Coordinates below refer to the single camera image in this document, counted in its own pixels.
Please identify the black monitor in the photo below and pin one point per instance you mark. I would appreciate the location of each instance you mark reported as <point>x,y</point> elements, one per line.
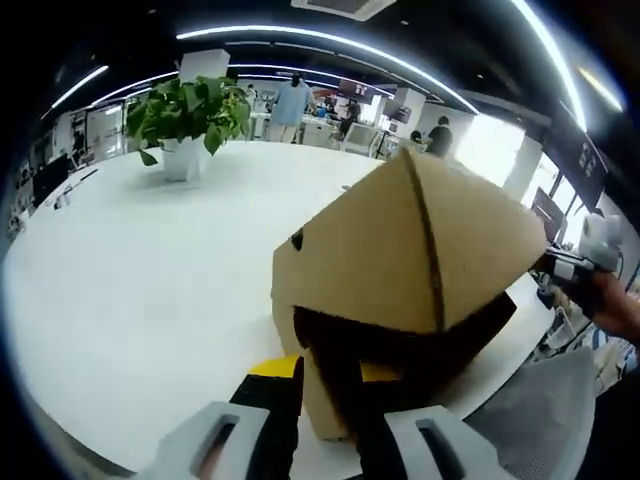
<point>50,180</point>

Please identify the brown cardboard shoe box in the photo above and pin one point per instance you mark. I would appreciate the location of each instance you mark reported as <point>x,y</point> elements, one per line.
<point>370,260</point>

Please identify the ceiling air vent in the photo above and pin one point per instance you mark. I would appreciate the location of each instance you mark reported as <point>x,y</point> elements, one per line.
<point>342,7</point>

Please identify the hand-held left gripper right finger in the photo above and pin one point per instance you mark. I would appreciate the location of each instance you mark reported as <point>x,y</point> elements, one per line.
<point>425,445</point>

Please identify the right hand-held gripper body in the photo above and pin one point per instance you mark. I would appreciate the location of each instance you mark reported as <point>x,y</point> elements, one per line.
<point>602,240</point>

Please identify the grey mesh office chair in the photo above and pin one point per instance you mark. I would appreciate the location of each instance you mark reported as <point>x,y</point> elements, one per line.
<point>540,415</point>

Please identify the white office chair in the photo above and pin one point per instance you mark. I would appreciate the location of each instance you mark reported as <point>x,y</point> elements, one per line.
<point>362,140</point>

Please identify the small white desk gadget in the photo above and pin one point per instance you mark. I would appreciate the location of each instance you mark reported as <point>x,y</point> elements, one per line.
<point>62,199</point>

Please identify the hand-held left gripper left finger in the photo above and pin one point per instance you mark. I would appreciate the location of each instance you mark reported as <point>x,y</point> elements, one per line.
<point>235,440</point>

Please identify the green plant in white pot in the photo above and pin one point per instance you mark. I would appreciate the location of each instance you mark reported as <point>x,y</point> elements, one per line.
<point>190,112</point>

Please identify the long ceiling light strip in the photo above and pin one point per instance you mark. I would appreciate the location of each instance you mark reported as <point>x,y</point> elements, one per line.
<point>280,31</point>

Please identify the computer monitor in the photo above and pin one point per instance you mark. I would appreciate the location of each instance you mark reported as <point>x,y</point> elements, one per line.
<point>547,215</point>

